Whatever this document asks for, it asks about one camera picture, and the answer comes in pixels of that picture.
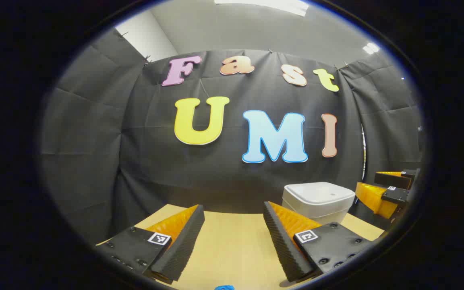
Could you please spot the ceiling light panel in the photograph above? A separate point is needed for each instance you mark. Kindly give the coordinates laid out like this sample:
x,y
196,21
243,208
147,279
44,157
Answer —
x,y
262,5

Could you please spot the blue paper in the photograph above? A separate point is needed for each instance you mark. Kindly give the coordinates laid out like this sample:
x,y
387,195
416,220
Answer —
x,y
224,287

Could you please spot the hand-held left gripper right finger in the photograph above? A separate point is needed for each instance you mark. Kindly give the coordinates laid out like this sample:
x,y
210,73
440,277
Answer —
x,y
282,241

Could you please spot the white desktop garbage bin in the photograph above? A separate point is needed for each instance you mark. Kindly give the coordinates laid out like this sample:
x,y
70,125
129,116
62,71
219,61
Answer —
x,y
316,199

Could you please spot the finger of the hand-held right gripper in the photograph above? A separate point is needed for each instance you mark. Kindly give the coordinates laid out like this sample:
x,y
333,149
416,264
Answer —
x,y
395,179
377,199

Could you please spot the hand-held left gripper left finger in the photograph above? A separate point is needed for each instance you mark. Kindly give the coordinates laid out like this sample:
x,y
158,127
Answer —
x,y
183,237

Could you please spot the wooden desktop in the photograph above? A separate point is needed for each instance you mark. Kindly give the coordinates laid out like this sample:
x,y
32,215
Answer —
x,y
232,249

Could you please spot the black backdrop cloth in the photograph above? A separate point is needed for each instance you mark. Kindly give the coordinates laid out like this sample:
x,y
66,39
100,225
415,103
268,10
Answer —
x,y
135,161

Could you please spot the small ceiling light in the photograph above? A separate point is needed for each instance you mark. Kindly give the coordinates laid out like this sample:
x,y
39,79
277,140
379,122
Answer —
x,y
371,48

